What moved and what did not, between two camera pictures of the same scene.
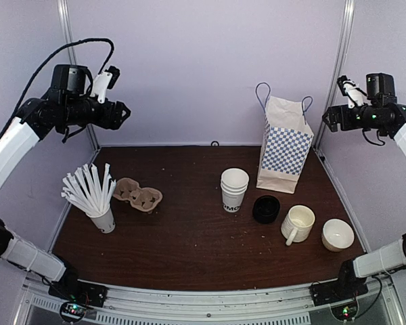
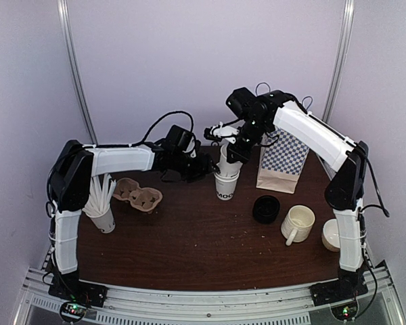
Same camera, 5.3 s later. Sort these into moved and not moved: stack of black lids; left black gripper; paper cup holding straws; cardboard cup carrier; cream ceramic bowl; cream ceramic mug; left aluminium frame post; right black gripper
Moved: right black gripper; left black gripper
Not moved: left aluminium frame post; stack of black lids; cream ceramic mug; paper cup holding straws; cream ceramic bowl; cardboard cup carrier
